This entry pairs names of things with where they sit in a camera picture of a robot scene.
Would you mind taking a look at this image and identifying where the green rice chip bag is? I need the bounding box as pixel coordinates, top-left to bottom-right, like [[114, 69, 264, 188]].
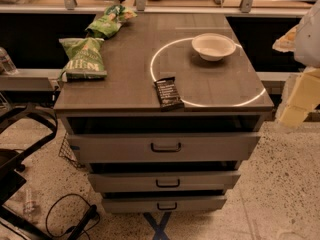
[[86, 5, 137, 39]]

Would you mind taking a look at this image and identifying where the black office chair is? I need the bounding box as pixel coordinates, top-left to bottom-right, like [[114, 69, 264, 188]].
[[0, 103, 58, 240]]

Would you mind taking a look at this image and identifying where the green jalapeno chip bag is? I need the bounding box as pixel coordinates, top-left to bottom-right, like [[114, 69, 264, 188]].
[[59, 37, 107, 82]]

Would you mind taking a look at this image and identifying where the black rxbar chocolate wrapper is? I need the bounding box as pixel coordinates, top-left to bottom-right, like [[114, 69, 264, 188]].
[[154, 77, 185, 112]]

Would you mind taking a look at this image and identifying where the grey drawer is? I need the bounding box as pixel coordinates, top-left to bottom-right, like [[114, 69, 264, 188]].
[[68, 132, 260, 163], [102, 195, 226, 213], [88, 171, 240, 193]]

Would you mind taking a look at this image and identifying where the clear plastic water bottle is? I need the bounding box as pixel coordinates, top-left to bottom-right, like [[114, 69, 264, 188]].
[[0, 47, 18, 75]]

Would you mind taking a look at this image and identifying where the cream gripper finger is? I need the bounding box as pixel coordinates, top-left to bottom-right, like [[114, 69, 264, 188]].
[[278, 67, 320, 128]]

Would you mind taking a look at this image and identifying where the bottom grey drawer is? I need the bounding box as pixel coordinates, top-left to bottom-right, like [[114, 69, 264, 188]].
[[102, 195, 226, 213]]

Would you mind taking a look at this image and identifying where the white paper bowl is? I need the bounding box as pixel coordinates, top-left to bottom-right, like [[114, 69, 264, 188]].
[[192, 33, 236, 61]]

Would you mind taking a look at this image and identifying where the wire mesh basket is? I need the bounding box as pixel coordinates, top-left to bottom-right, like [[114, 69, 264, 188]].
[[58, 134, 84, 169]]

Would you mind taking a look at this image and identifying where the black floor cable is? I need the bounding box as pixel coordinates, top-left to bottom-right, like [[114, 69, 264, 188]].
[[44, 192, 101, 240]]

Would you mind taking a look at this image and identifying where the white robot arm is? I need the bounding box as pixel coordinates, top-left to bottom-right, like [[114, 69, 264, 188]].
[[272, 0, 320, 128]]

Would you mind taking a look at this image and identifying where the grey drawer cabinet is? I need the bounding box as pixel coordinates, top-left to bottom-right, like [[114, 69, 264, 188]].
[[55, 13, 273, 213]]

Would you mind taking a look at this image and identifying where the middle grey drawer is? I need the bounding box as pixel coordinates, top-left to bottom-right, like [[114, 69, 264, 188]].
[[88, 171, 240, 193]]

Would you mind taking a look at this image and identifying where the top grey drawer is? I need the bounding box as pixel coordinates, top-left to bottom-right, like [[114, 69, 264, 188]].
[[68, 132, 260, 163]]

